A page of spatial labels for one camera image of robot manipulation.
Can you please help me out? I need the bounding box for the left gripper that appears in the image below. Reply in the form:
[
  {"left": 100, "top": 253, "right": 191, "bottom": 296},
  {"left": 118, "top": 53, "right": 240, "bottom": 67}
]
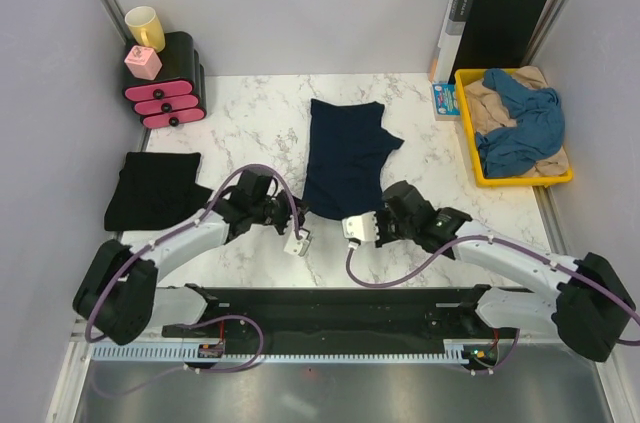
[{"left": 250, "top": 189, "right": 310, "bottom": 238}]

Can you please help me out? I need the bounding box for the navy blue t shirt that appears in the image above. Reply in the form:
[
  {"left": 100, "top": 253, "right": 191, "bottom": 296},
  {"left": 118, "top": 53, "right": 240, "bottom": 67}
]
[{"left": 303, "top": 98, "right": 404, "bottom": 221}]

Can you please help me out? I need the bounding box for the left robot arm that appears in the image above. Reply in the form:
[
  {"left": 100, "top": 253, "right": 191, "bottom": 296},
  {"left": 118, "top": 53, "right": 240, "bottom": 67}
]
[{"left": 72, "top": 164, "right": 310, "bottom": 345}]

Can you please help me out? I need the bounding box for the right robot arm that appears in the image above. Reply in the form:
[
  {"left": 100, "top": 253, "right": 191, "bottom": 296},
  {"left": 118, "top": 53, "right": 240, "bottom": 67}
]
[{"left": 376, "top": 181, "right": 636, "bottom": 363}]

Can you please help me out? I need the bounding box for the yellow plastic bin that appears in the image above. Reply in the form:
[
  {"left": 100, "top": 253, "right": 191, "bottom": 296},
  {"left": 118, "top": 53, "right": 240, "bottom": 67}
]
[{"left": 454, "top": 69, "right": 574, "bottom": 188}]

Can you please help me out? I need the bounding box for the folded black t shirt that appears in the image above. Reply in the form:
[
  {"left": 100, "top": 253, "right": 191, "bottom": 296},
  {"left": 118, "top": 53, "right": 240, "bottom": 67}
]
[{"left": 104, "top": 152, "right": 212, "bottom": 233}]

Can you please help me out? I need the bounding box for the blue small book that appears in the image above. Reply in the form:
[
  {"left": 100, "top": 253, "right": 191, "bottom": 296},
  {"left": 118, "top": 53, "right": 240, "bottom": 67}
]
[{"left": 432, "top": 83, "right": 461, "bottom": 121}]

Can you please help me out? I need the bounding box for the beige t shirt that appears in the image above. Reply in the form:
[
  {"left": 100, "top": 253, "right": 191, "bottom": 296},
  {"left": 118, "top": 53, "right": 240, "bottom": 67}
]
[{"left": 464, "top": 66, "right": 571, "bottom": 179}]

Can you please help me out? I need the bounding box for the black pink drawer unit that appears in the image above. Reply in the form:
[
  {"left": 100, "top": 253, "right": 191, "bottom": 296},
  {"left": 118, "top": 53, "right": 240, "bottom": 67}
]
[{"left": 121, "top": 31, "right": 207, "bottom": 130}]

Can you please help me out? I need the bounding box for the pink cube box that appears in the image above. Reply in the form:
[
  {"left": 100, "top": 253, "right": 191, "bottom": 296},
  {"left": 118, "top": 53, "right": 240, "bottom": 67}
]
[{"left": 124, "top": 45, "right": 162, "bottom": 80}]

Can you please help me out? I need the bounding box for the black orange folder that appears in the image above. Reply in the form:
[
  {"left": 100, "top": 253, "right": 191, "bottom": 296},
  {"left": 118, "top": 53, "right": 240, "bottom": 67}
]
[{"left": 429, "top": 0, "right": 547, "bottom": 83}]

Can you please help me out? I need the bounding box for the yellow mug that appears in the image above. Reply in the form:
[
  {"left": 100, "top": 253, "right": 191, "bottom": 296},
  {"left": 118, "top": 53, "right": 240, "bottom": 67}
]
[{"left": 125, "top": 6, "right": 166, "bottom": 53}]

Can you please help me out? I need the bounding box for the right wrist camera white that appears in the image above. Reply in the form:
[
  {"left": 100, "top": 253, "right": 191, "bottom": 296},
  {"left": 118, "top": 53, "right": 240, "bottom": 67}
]
[{"left": 341, "top": 211, "right": 379, "bottom": 243}]

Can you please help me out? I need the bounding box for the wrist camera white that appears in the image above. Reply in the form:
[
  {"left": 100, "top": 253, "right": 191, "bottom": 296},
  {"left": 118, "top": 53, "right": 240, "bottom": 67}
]
[
  {"left": 341, "top": 211, "right": 379, "bottom": 243},
  {"left": 283, "top": 228, "right": 312, "bottom": 257}
]

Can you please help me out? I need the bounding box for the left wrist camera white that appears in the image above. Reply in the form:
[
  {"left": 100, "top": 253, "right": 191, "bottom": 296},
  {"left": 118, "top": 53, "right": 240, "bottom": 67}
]
[{"left": 283, "top": 228, "right": 312, "bottom": 257}]

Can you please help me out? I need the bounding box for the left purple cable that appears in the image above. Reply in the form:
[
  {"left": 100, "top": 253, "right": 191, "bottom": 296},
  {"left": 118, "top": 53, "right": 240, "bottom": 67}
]
[{"left": 84, "top": 165, "right": 306, "bottom": 398}]

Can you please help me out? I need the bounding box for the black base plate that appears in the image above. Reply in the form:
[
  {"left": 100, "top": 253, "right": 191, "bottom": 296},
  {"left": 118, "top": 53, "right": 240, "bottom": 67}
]
[{"left": 162, "top": 288, "right": 516, "bottom": 356}]

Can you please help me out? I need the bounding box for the right cable duct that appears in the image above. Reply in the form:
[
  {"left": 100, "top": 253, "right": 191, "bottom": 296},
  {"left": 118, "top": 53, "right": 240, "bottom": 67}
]
[{"left": 444, "top": 339, "right": 500, "bottom": 366}]

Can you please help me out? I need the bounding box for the cable duct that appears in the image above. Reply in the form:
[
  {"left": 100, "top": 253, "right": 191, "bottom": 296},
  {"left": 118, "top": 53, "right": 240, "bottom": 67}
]
[
  {"left": 91, "top": 340, "right": 225, "bottom": 363},
  {"left": 444, "top": 339, "right": 500, "bottom": 366}
]

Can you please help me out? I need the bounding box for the aluminium rail frame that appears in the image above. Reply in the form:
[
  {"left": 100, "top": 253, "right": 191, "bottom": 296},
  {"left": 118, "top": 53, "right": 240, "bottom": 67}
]
[{"left": 44, "top": 182, "right": 617, "bottom": 423}]

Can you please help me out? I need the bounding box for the left cable duct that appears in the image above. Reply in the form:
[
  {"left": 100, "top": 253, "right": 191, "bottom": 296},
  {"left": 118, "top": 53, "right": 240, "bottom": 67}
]
[{"left": 91, "top": 340, "right": 225, "bottom": 363}]

